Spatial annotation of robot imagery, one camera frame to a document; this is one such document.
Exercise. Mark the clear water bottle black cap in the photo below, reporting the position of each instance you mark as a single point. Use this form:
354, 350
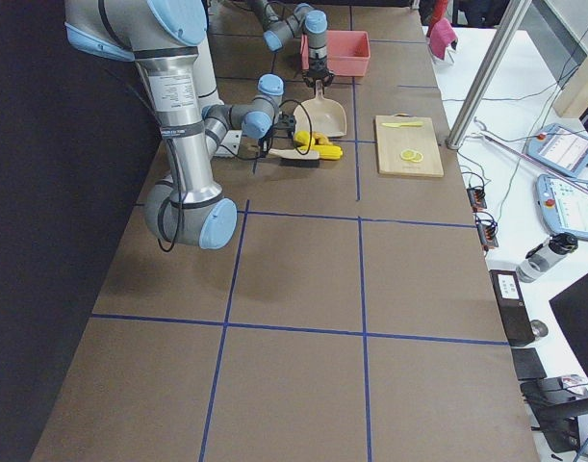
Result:
545, 256

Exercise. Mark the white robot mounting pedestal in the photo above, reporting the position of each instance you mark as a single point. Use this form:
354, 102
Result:
205, 85

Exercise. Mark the yellow plastic knife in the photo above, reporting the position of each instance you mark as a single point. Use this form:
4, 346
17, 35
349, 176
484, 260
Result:
410, 124

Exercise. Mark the blue teach pendant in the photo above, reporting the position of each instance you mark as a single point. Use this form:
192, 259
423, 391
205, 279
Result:
560, 148
563, 206

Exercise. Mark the pink plastic bin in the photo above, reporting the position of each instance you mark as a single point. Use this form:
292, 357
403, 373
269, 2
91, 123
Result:
348, 52

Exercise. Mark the beige plastic dustpan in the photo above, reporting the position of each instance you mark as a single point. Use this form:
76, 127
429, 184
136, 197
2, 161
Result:
321, 114

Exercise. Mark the metal rod green tip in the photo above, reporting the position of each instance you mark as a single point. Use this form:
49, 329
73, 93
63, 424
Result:
488, 136

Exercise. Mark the yellow toy corn cob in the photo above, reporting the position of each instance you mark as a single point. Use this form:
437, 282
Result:
329, 152

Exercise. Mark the tan toy ginger root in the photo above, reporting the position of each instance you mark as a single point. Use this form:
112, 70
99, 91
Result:
321, 139

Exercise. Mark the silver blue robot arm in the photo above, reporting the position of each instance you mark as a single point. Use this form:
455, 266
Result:
167, 41
303, 20

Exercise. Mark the aluminium frame post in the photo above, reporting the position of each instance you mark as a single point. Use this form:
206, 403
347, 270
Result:
510, 23

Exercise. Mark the far blue teach pendant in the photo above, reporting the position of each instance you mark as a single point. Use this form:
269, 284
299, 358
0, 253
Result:
560, 148

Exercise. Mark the black monitor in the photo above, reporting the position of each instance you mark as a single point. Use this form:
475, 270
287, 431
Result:
570, 309

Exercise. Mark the magenta cloth on stand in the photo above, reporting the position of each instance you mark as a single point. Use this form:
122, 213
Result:
442, 40

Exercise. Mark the near blue teach pendant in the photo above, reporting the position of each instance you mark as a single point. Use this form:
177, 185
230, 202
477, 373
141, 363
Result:
563, 206

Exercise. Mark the bamboo cutting board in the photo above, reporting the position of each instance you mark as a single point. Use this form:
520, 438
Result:
390, 142

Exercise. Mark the black box white label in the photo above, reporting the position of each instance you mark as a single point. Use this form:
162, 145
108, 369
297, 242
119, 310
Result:
512, 311

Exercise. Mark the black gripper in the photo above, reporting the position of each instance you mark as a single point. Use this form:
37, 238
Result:
317, 64
266, 142

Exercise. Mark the beige hand brush black bristles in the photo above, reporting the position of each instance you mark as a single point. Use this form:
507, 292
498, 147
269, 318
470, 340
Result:
294, 158

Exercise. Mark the lower lemon slice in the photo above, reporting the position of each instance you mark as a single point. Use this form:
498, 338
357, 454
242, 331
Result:
407, 154

